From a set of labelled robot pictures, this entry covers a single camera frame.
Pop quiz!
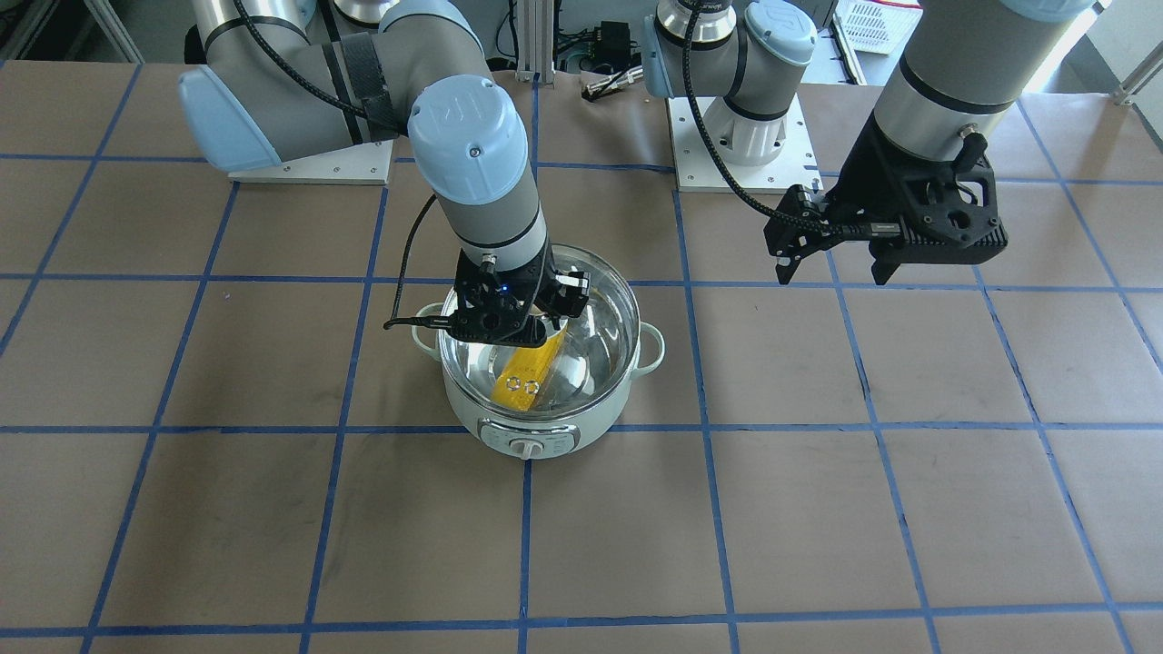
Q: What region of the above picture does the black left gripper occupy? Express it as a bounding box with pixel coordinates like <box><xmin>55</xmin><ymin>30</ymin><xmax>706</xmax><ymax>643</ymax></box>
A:
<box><xmin>775</xmin><ymin>118</ymin><xmax>1009</xmax><ymax>286</ymax></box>

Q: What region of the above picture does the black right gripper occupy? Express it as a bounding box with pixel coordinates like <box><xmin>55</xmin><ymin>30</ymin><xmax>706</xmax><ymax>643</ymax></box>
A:
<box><xmin>449</xmin><ymin>242</ymin><xmax>590</xmax><ymax>348</ymax></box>

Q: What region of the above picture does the glass pot lid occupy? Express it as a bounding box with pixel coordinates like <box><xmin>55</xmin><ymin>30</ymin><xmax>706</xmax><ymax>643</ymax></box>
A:
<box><xmin>431</xmin><ymin>244</ymin><xmax>642</xmax><ymax>420</ymax></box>

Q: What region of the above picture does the yellow corn cob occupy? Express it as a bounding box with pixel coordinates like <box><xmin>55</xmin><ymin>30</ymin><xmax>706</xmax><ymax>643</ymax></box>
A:
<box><xmin>491</xmin><ymin>330</ymin><xmax>566</xmax><ymax>412</ymax></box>

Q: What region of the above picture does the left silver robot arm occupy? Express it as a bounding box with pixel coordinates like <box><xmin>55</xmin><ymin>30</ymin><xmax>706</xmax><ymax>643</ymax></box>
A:
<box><xmin>642</xmin><ymin>1</ymin><xmax>1089</xmax><ymax>285</ymax></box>

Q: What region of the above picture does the pale green steel pot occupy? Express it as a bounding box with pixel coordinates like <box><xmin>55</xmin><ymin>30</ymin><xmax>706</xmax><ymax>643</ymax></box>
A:
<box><xmin>413</xmin><ymin>244</ymin><xmax>666</xmax><ymax>461</ymax></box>

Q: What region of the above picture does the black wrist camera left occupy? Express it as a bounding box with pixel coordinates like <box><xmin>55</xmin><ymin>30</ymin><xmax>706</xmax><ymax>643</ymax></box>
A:
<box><xmin>763</xmin><ymin>183</ymin><xmax>844</xmax><ymax>258</ymax></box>

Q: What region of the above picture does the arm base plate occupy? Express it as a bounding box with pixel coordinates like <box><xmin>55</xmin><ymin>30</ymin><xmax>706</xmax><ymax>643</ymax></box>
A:
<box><xmin>666</xmin><ymin>95</ymin><xmax>821</xmax><ymax>196</ymax></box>
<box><xmin>228</xmin><ymin>140</ymin><xmax>395</xmax><ymax>186</ymax></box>

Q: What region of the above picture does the aluminium frame post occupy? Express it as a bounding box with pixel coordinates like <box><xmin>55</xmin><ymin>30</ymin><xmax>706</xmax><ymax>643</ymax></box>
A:
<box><xmin>512</xmin><ymin>1</ymin><xmax>558</xmax><ymax>86</ymax></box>

